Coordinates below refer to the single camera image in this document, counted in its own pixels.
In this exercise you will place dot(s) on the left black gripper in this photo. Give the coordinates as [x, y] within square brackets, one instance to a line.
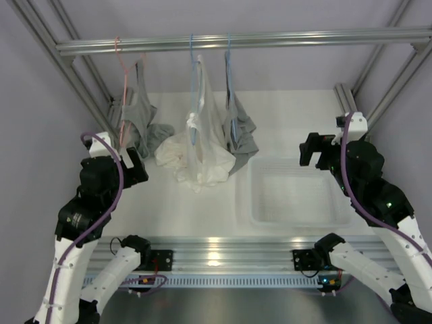
[135, 174]

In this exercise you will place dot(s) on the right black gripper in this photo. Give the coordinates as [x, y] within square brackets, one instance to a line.
[314, 143]

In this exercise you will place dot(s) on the white tank top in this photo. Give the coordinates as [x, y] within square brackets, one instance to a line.
[208, 162]

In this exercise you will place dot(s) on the blue wire hanger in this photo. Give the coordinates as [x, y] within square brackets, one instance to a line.
[195, 92]
[231, 100]

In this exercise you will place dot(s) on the pink wire hanger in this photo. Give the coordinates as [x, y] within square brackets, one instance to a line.
[125, 91]

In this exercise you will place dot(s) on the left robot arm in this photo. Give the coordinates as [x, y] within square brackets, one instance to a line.
[79, 228]

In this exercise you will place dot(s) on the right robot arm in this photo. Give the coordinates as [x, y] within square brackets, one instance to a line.
[357, 167]

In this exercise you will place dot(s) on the dark grey tank top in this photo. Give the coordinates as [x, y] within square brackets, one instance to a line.
[245, 147]

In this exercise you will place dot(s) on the white plastic basket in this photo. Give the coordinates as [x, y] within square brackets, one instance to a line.
[276, 193]

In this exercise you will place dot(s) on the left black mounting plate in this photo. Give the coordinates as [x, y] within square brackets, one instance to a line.
[160, 260]

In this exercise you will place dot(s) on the black mounting plate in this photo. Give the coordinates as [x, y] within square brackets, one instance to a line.
[160, 260]
[306, 260]

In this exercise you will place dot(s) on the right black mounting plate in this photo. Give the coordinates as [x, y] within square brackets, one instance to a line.
[306, 260]

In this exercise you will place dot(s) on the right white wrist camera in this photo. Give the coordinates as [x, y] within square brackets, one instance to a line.
[356, 124]

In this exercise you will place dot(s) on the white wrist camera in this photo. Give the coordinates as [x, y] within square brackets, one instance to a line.
[356, 124]
[97, 147]

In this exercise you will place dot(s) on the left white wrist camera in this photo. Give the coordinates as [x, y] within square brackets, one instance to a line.
[97, 147]

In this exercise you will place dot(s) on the aluminium frame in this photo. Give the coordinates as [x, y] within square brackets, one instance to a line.
[255, 69]

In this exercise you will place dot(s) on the white slotted cable duct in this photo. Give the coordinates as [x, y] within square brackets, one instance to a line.
[233, 281]

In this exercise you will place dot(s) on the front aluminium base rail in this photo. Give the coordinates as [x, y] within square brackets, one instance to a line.
[243, 255]

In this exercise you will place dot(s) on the aluminium hanging rail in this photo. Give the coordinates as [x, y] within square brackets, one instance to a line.
[363, 36]

